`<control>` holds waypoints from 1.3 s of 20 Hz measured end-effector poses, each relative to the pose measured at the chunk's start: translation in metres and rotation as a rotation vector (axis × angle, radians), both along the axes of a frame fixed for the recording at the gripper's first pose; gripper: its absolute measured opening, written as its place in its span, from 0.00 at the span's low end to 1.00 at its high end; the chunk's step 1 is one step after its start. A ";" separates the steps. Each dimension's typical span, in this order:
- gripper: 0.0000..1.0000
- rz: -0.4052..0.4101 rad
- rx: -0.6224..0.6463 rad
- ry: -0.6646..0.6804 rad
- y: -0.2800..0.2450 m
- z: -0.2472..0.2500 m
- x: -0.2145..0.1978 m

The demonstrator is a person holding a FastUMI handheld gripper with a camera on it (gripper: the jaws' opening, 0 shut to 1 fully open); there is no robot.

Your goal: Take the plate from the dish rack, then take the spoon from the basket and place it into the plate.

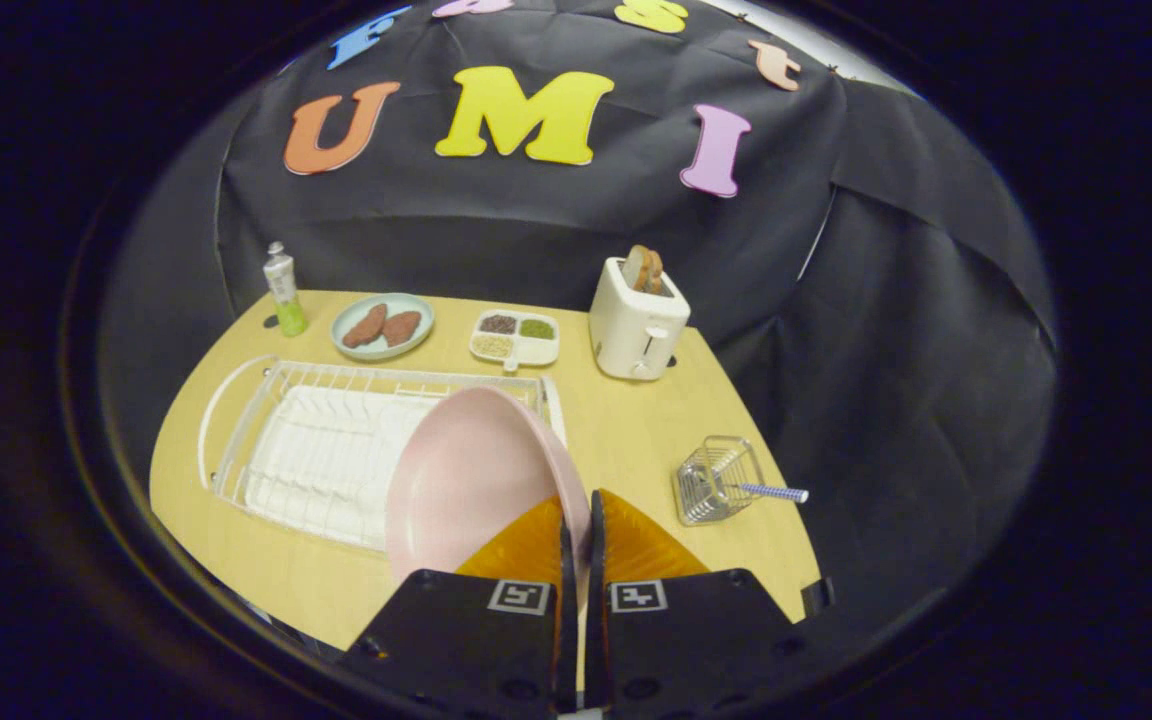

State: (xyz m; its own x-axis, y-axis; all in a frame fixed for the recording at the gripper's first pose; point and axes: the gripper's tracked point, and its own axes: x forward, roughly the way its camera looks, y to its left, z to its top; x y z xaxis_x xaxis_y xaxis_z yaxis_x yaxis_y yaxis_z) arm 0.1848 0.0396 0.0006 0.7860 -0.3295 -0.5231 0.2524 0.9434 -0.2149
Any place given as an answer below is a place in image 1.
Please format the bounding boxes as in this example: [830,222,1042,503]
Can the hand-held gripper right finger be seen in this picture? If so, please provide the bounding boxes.
[584,488,819,716]

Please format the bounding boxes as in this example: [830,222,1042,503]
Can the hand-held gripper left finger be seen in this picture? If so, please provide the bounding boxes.
[341,495,579,716]

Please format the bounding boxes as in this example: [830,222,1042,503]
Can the pink plate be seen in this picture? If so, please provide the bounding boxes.
[384,386,594,586]

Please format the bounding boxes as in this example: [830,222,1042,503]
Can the clear wire basket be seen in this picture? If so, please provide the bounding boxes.
[674,435,767,527]

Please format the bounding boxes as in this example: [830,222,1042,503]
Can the white wire dish rack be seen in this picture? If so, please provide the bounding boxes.
[198,353,569,554]

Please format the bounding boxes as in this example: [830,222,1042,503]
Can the pale green plate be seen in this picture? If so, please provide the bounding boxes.
[330,292,436,362]

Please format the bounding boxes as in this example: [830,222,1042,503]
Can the green dish soap bottle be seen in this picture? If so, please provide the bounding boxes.
[262,241,309,338]

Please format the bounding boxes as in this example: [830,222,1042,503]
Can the white divided snack tray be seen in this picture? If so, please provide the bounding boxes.
[468,309,561,373]

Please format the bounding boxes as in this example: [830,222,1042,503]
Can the white toaster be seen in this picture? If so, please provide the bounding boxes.
[588,256,692,382]

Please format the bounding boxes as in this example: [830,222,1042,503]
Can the brown toast slice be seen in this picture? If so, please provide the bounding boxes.
[622,244,667,296]

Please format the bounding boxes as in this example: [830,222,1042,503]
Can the black backdrop cloth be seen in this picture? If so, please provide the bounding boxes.
[96,0,1062,641]

